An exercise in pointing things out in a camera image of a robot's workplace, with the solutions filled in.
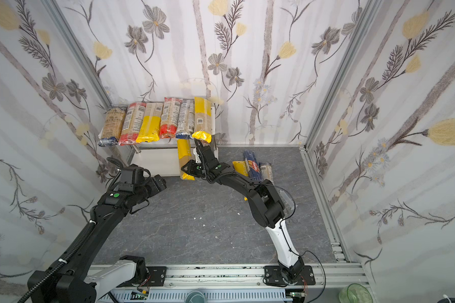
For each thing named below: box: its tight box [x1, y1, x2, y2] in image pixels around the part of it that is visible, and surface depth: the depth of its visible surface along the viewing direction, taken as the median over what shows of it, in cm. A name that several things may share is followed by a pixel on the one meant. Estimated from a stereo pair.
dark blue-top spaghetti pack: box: [97, 104, 128, 147], surface depth 79 cm
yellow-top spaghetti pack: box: [194, 97, 212, 134], surface depth 81 cm
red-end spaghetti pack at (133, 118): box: [118, 102, 147, 146], surface depth 78 cm
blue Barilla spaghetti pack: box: [243, 150, 263, 180], surface depth 109 cm
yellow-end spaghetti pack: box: [135, 102, 164, 143], surface depth 79 cm
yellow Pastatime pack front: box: [176, 138, 196, 182], surface depth 93 cm
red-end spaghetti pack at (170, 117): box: [159, 97, 183, 139], surface depth 81 cm
